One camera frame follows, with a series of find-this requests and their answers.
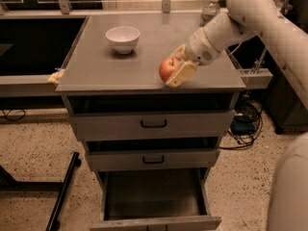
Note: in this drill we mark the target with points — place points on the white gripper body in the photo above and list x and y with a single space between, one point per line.
198 48

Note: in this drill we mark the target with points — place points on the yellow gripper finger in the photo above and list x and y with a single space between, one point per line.
183 72
179 52

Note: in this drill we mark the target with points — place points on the red apple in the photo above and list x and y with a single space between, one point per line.
167 67

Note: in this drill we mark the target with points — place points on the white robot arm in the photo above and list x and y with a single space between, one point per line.
288 45

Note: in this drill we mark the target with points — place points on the grey top drawer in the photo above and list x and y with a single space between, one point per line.
148 126

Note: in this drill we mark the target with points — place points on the grey drawer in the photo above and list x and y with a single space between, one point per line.
152 159
155 200
148 126

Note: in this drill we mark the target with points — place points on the grey drawer cabinet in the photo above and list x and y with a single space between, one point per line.
100 81

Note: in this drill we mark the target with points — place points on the grey middle drawer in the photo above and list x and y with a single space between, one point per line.
152 159

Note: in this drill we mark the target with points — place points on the grey bottom drawer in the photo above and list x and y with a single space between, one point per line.
155 200

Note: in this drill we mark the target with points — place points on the clear plastic water bottle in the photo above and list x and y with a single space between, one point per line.
210 10

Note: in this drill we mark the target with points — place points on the white ceramic bowl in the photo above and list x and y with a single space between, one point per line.
123 39

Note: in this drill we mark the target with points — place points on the yellow tape piece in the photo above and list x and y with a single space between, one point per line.
56 77

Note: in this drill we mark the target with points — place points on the black stand leg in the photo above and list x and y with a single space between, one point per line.
9 184

